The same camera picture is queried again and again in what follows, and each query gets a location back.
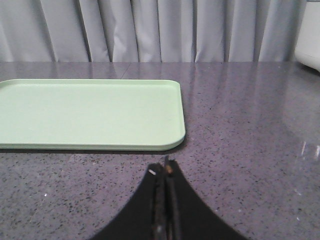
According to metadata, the grey pleated curtain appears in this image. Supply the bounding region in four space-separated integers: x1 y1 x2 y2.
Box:
0 0 306 63

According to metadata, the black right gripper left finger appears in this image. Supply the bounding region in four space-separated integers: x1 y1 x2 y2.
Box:
93 163 163 240

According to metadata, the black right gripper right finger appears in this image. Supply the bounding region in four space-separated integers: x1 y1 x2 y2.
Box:
164 160 245 240

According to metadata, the light green plastic tray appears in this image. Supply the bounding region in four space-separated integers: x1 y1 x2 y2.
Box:
0 79 186 151

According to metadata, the white appliance at table edge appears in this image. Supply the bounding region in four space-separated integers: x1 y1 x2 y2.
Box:
294 0 320 72

